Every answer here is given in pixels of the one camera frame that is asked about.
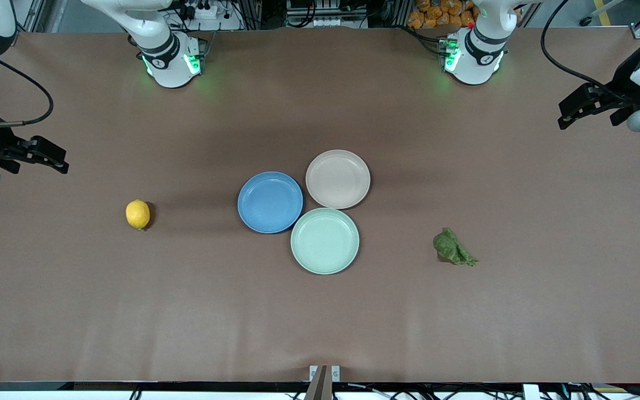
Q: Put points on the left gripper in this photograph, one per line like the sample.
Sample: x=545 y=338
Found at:
x=626 y=91

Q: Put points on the yellow lemon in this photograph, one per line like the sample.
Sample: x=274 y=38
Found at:
x=138 y=214

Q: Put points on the green lettuce leaf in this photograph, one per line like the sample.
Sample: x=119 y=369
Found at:
x=450 y=247

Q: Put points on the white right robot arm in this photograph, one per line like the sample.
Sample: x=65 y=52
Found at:
x=170 y=61

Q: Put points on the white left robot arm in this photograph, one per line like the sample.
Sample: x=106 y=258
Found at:
x=473 y=61

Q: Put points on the orange snack packets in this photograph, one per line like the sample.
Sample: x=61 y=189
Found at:
x=436 y=14

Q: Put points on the white power strip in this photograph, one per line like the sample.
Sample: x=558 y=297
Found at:
x=209 y=14

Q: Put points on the blue plate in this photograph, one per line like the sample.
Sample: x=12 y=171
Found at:
x=270 y=202

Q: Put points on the beige plate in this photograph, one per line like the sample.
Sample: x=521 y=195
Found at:
x=338 y=179

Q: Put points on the light green plate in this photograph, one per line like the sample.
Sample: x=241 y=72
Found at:
x=325 y=241

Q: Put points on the metal bracket at table edge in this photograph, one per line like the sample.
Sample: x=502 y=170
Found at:
x=324 y=378

